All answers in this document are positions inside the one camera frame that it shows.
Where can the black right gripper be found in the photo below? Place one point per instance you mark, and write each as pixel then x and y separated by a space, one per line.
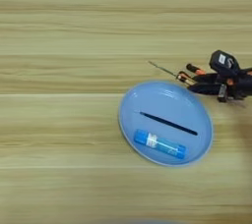
pixel 239 85

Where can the blue glue stick tube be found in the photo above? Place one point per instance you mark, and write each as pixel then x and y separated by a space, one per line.
pixel 160 143

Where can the black box with white label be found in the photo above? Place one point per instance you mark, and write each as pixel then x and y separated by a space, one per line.
pixel 224 62

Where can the round blue plate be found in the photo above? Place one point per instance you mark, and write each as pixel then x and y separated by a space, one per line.
pixel 164 100

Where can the black tweezers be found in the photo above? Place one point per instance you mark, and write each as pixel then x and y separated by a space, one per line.
pixel 170 123

